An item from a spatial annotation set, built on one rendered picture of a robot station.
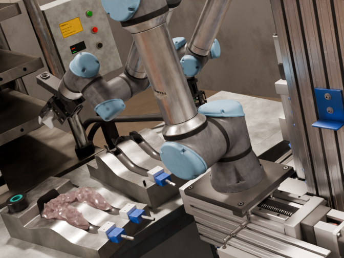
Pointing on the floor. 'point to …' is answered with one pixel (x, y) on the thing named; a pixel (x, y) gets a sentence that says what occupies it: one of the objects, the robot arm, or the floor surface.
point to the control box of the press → (83, 39)
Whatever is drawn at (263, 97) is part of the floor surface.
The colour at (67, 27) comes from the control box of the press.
